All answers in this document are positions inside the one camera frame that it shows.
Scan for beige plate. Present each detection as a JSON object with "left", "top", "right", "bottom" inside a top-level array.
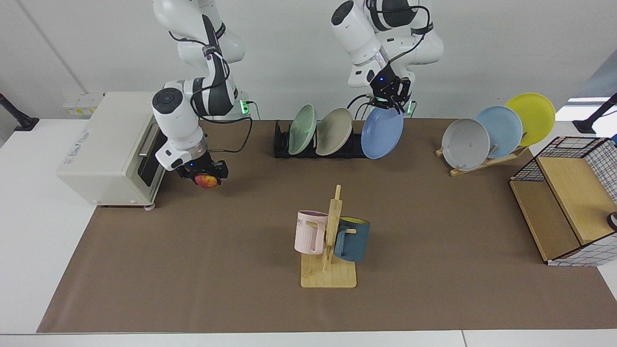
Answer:
[{"left": 316, "top": 107, "right": 353, "bottom": 156}]

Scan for black dish rack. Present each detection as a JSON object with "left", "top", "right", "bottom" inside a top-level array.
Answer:
[{"left": 274, "top": 120, "right": 372, "bottom": 160}]

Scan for pale grey plate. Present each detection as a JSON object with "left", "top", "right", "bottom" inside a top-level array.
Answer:
[{"left": 442, "top": 118, "right": 491, "bottom": 172}]

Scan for green plate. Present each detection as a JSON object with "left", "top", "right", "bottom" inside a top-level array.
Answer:
[{"left": 288, "top": 104, "right": 318, "bottom": 156}]

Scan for light blue plate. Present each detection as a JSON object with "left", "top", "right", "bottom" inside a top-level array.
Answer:
[{"left": 475, "top": 106, "right": 523, "bottom": 159}]

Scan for wooden plate rack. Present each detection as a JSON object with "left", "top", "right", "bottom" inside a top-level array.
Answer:
[{"left": 435, "top": 145, "right": 531, "bottom": 177}]

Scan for yellow plate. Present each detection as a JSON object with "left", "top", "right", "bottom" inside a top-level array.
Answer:
[{"left": 505, "top": 93, "right": 556, "bottom": 147}]

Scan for brown table cloth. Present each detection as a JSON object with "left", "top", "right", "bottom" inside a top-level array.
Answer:
[{"left": 36, "top": 118, "right": 617, "bottom": 334}]

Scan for pale toaster oven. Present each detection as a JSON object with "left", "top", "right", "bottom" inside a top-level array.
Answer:
[{"left": 56, "top": 92, "right": 167, "bottom": 209}]

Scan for pink mug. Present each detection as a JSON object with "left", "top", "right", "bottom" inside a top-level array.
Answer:
[{"left": 294, "top": 210, "right": 329, "bottom": 254}]

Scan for dark blue mug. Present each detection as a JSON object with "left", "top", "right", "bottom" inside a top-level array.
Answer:
[{"left": 334, "top": 217, "right": 371, "bottom": 263}]

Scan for wooden cup stand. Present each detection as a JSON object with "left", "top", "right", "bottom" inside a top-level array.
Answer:
[{"left": 301, "top": 185, "right": 357, "bottom": 289}]

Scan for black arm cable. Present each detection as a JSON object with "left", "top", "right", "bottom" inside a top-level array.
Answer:
[{"left": 166, "top": 29, "right": 254, "bottom": 155}]

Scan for white wall socket strip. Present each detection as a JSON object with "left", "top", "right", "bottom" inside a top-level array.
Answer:
[{"left": 63, "top": 93, "right": 104, "bottom": 116}]

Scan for black camera stand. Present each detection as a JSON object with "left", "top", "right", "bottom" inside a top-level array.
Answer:
[
  {"left": 573, "top": 93, "right": 617, "bottom": 134},
  {"left": 0, "top": 93, "right": 40, "bottom": 132}
]

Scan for wire basket with wooden floor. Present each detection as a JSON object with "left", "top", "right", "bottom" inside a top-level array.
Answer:
[{"left": 510, "top": 136, "right": 617, "bottom": 267}]

